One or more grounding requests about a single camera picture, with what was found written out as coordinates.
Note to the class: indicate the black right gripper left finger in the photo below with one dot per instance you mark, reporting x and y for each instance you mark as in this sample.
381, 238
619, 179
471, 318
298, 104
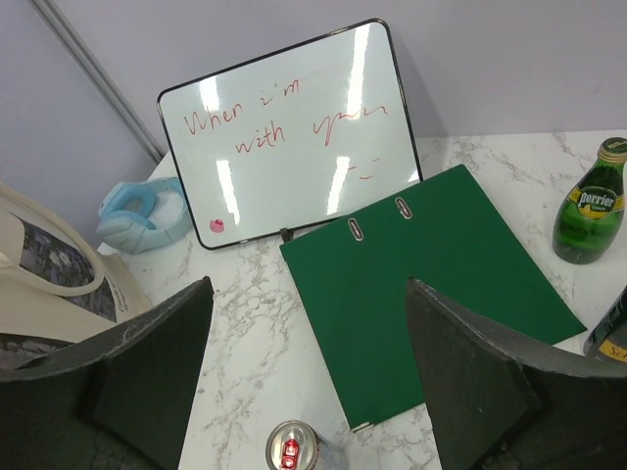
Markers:
118, 400

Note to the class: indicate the green Perrier bottle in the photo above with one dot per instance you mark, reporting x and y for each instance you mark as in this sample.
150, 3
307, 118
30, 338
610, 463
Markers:
591, 215

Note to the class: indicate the left aluminium frame post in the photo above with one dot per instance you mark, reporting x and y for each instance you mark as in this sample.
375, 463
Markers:
61, 26

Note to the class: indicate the black yellow label can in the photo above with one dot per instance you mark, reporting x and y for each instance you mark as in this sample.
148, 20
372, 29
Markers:
607, 341

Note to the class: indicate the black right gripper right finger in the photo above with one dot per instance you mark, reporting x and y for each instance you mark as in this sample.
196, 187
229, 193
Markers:
498, 399

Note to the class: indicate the small white whiteboard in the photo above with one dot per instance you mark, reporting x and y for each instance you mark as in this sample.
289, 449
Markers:
293, 138

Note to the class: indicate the beige canvas tote bag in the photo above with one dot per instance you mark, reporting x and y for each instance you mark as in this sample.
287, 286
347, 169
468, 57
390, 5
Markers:
56, 290

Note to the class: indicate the silver blue energy drink can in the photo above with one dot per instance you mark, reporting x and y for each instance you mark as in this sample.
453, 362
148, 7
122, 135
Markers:
295, 445

